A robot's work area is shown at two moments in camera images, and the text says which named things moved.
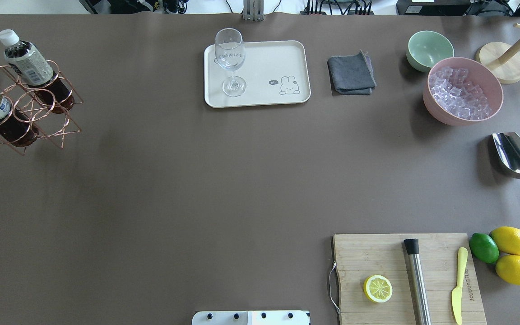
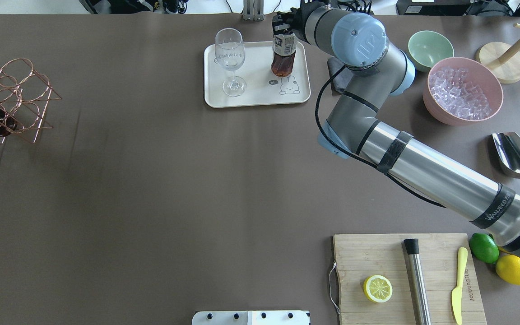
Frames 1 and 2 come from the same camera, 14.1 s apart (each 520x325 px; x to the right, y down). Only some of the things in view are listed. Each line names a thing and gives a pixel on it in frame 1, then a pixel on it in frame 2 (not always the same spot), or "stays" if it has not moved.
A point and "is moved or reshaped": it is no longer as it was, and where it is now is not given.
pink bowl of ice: x=460 y=91 stays
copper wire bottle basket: x=43 y=111 is moved or reshaped
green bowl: x=425 y=48 stays
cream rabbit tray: x=274 y=71 stays
